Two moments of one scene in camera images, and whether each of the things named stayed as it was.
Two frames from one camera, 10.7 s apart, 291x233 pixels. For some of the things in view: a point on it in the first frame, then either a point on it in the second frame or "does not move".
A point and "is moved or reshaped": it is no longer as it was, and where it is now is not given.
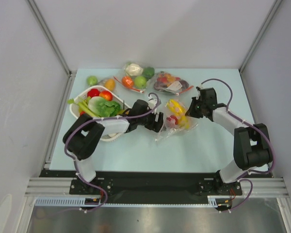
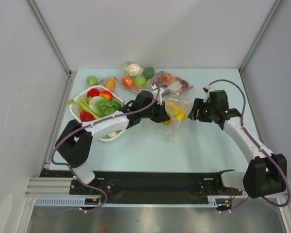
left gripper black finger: (158, 122) -> (163, 115)
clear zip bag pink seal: (176, 121) is moved or reshaped
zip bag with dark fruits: (169, 82) does not move
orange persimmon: (106, 95) does not move
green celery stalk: (83, 105) does not move
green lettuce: (98, 106) does not move
